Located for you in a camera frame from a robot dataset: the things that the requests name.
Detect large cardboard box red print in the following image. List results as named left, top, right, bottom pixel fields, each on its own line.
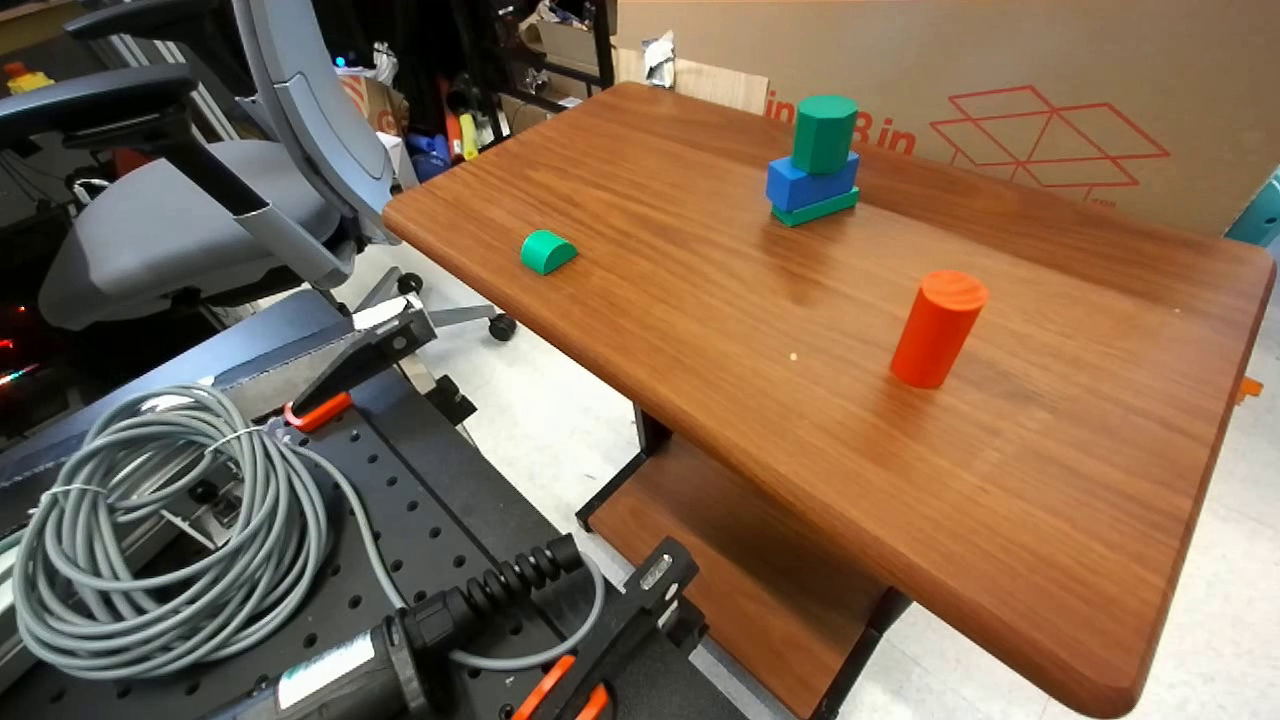
left=612, top=0, right=1280, bottom=246

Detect dark metal frame beam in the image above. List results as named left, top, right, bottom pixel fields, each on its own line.
left=0, top=284, right=358, bottom=505

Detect black wire shelving rack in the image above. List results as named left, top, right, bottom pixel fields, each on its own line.
left=485, top=0, right=622, bottom=124

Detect black clamp orange handles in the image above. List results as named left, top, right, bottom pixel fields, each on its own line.
left=510, top=535, right=711, bottom=720

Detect black perforated mounting board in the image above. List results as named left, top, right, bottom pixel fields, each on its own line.
left=0, top=364, right=754, bottom=720

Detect grey office chair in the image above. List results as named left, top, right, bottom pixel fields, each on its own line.
left=0, top=0, right=520, bottom=345

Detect red cylinder block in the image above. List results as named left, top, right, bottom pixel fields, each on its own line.
left=889, top=267, right=991, bottom=394

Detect metal clamp orange tip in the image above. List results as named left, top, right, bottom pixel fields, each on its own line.
left=281, top=292, right=441, bottom=437

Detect green half-cylinder block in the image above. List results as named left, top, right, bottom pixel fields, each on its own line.
left=515, top=225, right=584, bottom=280

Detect green cylinder block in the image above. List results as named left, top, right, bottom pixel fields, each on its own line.
left=790, top=94, right=863, bottom=181

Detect blue rectangular block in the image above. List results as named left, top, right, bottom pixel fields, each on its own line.
left=763, top=147, right=863, bottom=216

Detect black cable plug connector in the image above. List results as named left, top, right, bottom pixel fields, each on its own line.
left=257, top=534, right=592, bottom=720

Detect grey coiled cable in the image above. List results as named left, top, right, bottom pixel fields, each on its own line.
left=10, top=385, right=612, bottom=685

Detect blue container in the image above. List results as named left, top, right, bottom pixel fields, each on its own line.
left=400, top=124, right=469, bottom=184

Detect green flat block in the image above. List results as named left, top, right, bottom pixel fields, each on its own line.
left=769, top=184, right=863, bottom=234

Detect black corner bracket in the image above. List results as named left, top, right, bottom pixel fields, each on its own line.
left=421, top=372, right=479, bottom=427

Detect teal plastic bin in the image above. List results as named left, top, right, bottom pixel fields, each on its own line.
left=1224, top=167, right=1280, bottom=253

